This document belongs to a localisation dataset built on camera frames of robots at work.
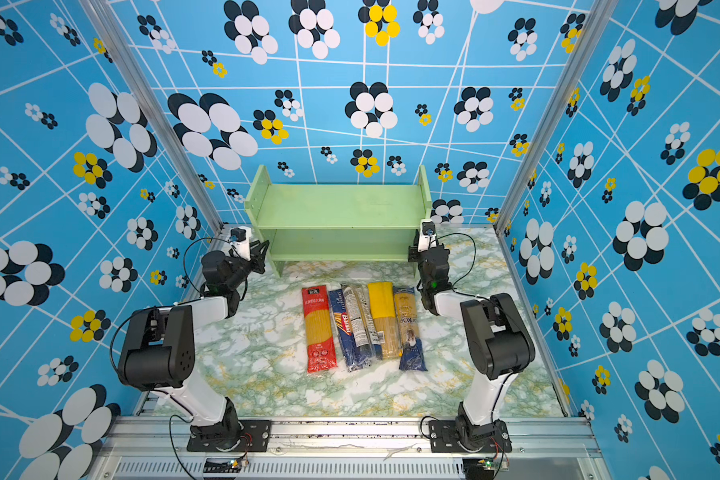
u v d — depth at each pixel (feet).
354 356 2.73
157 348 1.56
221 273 2.33
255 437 2.42
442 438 2.38
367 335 2.81
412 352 2.77
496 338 1.63
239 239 2.53
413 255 2.79
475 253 3.67
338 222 2.72
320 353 2.77
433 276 2.38
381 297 3.17
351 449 2.38
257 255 2.70
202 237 3.78
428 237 2.53
